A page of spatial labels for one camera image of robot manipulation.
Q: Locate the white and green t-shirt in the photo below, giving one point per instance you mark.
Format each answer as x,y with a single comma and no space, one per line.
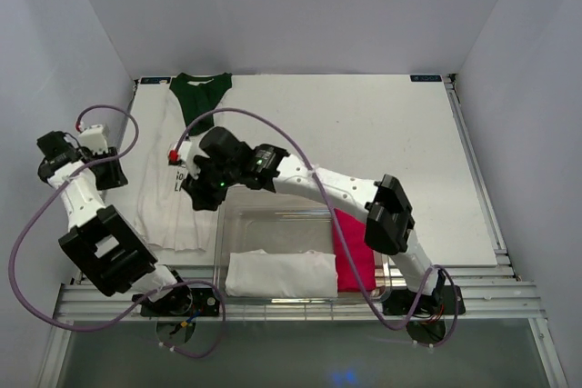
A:
164,214

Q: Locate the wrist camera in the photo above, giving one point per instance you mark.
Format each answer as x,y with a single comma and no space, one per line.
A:
94,138
184,155

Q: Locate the blue corner label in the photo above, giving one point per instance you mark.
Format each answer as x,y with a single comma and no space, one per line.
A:
155,80
426,78

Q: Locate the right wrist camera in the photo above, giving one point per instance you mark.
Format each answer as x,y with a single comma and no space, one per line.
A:
184,155

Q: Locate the blue corner label left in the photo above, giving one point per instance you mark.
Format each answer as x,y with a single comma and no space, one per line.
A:
155,80

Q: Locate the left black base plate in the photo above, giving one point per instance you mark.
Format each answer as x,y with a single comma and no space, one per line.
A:
183,302

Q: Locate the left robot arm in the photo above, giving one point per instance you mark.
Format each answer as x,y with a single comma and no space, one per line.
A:
99,241

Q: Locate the blue corner label right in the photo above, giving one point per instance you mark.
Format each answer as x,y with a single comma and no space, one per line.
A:
426,78

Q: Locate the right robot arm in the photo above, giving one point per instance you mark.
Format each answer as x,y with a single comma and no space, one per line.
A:
219,160

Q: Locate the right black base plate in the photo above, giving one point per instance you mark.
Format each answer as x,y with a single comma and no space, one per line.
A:
448,302

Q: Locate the aluminium frame rails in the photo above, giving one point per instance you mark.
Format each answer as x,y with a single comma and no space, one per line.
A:
493,292

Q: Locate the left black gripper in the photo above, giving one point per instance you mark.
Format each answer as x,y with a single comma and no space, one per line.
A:
115,177

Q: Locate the clear plastic bin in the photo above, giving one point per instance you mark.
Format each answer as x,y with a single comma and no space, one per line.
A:
281,225

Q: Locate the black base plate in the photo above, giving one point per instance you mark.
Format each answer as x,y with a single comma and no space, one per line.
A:
183,302
448,302

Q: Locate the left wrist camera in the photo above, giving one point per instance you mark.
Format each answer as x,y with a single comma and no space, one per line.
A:
94,138

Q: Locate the rolled white t-shirt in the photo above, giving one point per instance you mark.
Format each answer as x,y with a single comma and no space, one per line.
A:
258,274

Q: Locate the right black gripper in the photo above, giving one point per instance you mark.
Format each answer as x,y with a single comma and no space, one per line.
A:
203,196

